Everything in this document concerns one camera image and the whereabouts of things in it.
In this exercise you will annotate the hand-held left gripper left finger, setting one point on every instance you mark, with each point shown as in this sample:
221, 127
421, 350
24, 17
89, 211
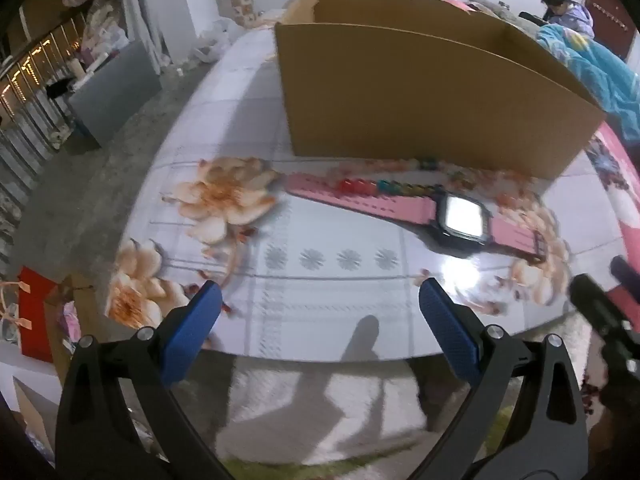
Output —
192, 330

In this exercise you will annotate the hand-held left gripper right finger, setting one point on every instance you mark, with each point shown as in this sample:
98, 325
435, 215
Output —
447, 330

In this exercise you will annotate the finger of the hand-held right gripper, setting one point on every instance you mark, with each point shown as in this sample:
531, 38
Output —
597, 310
627, 272

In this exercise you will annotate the brown cardboard box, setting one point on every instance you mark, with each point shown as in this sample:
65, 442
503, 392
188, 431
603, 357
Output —
400, 100

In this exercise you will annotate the blue blanket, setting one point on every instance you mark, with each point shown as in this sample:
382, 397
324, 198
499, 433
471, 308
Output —
600, 70

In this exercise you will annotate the grey board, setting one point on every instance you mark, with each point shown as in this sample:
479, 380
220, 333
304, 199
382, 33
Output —
115, 95

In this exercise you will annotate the white plastic bag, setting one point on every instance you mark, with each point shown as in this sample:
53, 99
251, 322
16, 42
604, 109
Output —
220, 40

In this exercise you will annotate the grey patterned blanket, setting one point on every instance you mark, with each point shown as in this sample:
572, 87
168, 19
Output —
500, 10

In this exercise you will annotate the metal stair railing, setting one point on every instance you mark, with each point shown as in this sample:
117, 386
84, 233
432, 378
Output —
30, 75

